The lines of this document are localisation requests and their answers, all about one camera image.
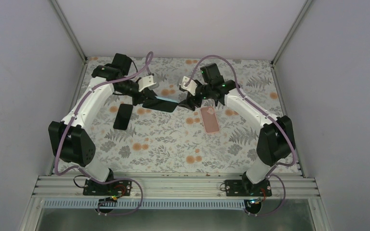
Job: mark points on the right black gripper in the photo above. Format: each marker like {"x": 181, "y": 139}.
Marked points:
{"x": 191, "y": 104}

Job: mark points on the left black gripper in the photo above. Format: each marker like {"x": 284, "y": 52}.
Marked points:
{"x": 146, "y": 93}

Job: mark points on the black phone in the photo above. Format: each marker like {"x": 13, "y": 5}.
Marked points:
{"x": 160, "y": 104}
{"x": 123, "y": 117}

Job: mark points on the pink phone case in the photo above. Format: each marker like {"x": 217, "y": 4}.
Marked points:
{"x": 209, "y": 119}

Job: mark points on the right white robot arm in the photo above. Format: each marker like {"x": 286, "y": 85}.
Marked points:
{"x": 275, "y": 143}

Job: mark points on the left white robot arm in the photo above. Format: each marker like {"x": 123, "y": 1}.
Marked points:
{"x": 72, "y": 146}

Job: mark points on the floral patterned table mat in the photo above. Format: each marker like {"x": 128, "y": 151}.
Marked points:
{"x": 177, "y": 142}

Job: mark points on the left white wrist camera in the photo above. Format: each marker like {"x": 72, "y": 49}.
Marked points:
{"x": 149, "y": 82}

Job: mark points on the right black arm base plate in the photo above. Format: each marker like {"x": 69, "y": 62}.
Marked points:
{"x": 235, "y": 188}

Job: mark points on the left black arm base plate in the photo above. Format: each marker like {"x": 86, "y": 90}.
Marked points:
{"x": 118, "y": 188}

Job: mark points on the aluminium mounting rail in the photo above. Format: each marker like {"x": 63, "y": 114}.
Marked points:
{"x": 181, "y": 186}

